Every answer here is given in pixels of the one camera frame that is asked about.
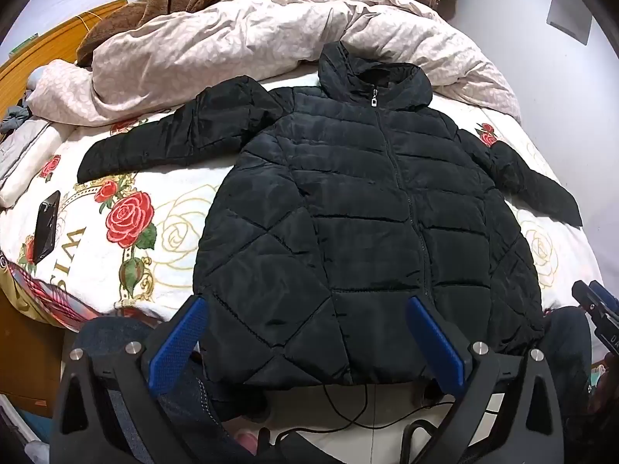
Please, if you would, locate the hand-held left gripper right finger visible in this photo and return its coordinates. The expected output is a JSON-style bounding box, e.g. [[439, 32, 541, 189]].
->
[[401, 296, 566, 464]]

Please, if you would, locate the black smartphone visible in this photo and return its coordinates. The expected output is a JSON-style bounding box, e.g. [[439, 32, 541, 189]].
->
[[33, 190, 62, 266]]

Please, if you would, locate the white grey pillow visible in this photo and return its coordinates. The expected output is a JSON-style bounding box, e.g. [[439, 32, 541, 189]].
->
[[0, 118, 66, 208]]

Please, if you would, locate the brown plush blanket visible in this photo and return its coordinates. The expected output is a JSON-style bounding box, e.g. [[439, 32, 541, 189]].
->
[[75, 0, 230, 66]]

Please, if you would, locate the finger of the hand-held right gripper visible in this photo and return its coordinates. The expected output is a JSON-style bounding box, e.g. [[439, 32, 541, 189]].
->
[[587, 279, 619, 312], [571, 280, 601, 321]]

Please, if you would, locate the black puffer jacket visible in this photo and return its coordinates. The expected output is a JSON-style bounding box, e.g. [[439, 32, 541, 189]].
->
[[76, 41, 583, 387]]

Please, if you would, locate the grey wall panel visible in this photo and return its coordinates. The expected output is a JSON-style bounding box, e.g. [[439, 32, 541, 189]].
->
[[546, 0, 593, 45]]

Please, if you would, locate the black cable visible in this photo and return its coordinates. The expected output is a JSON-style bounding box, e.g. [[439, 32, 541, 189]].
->
[[261, 382, 489, 445]]

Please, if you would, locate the grey crumpled cloth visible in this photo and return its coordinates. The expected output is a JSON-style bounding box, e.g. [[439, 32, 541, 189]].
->
[[0, 99, 32, 136]]

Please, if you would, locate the beige patterned duvet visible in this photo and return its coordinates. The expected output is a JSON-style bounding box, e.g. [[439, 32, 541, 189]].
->
[[26, 0, 523, 129]]

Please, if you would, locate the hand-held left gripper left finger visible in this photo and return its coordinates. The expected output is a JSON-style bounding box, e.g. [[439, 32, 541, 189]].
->
[[51, 295, 228, 464]]

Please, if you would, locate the rose print bed sheet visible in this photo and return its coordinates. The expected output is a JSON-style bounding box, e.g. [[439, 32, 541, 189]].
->
[[0, 70, 605, 332]]

